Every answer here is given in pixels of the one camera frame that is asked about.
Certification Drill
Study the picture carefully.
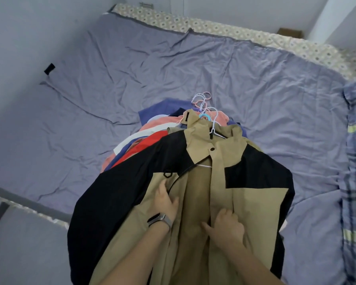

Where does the person's left hand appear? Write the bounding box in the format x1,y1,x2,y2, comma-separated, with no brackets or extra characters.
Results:
154,179,179,222

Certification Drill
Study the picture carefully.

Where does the person's right hand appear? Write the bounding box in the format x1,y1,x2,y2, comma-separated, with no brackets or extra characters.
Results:
201,208,245,250

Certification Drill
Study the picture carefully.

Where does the tan and black jacket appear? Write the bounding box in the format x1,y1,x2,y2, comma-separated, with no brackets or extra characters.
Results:
67,109,295,285

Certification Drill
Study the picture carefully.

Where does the person's right forearm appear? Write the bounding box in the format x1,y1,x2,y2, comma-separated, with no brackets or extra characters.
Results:
222,243,286,285

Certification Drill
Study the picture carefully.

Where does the person's left forearm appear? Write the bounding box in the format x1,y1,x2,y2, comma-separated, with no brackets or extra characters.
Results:
100,220,171,285

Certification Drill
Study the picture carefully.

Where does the grey wristband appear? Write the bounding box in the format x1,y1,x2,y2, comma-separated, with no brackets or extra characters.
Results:
147,213,173,232

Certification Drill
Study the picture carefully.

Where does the red garment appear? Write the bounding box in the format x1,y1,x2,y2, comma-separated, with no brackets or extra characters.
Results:
111,130,169,168

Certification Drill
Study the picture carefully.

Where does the navy garment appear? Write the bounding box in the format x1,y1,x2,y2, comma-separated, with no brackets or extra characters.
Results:
103,139,143,172

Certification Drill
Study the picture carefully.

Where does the white garment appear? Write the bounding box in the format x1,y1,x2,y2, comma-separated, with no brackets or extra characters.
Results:
113,129,170,156

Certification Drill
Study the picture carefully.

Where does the salmon pink garment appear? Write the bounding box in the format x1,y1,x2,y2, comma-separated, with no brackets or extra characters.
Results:
100,110,229,173

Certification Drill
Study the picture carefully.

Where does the white clothes hanger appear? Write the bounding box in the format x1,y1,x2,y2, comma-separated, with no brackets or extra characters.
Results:
195,106,228,169

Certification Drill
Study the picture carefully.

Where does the blue garment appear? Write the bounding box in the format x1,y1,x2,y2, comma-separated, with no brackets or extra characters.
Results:
138,97,248,139

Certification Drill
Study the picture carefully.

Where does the lilac clothes hanger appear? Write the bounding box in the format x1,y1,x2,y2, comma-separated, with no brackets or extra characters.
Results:
191,94,207,112

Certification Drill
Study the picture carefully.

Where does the purple-grey bed sheet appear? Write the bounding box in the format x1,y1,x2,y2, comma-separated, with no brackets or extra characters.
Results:
0,11,351,285

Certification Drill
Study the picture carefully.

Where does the beige patterned mattress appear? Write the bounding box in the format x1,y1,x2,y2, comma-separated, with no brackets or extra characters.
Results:
6,3,356,229

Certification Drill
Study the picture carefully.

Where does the brown cardboard box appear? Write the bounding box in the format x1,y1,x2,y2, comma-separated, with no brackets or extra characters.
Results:
276,27,304,39

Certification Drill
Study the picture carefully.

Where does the dark bed frame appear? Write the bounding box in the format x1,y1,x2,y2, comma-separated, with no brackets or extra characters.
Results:
0,183,73,237

